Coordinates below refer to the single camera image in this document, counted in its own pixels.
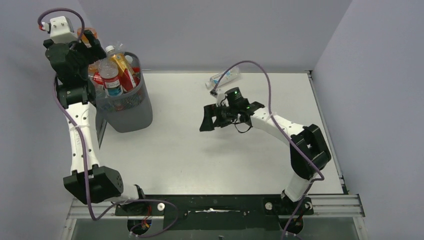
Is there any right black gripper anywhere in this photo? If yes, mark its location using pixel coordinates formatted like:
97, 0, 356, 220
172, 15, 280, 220
201, 101, 238, 132

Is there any orange tinted bottle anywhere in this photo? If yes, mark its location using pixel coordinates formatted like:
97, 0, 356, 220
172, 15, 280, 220
76, 27, 100, 47

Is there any clear bottle red white label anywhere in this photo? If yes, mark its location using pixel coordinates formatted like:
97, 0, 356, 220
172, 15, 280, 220
88, 64, 104, 95

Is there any clear bottle red teal label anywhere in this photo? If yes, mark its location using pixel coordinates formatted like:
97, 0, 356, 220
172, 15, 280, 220
98, 59, 124, 97

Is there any clear bottle white blue label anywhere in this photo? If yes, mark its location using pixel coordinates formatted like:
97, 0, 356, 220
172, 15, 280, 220
205, 66, 241, 90

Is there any clear unlabelled bottle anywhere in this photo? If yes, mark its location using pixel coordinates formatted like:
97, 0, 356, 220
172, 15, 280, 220
111, 41, 126, 52

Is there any brown tea bottle red base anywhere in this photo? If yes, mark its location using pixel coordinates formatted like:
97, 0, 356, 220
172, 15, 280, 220
105, 45, 140, 93

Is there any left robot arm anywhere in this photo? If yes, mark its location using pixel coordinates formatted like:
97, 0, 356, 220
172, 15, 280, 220
43, 29, 144, 205

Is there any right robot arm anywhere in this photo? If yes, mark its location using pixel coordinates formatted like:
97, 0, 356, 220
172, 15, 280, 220
199, 87, 332, 214

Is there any grey mesh waste bin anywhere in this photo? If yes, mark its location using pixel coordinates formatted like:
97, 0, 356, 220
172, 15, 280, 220
96, 51, 153, 133

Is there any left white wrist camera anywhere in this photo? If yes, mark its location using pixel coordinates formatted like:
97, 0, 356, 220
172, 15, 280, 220
39, 16, 78, 44

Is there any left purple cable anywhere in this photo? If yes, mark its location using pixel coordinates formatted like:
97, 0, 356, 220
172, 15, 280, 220
37, 7, 181, 239

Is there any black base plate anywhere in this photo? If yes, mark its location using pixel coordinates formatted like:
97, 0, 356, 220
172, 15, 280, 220
115, 194, 314, 234

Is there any aluminium frame rail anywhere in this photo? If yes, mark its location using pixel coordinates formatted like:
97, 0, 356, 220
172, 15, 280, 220
67, 194, 366, 220

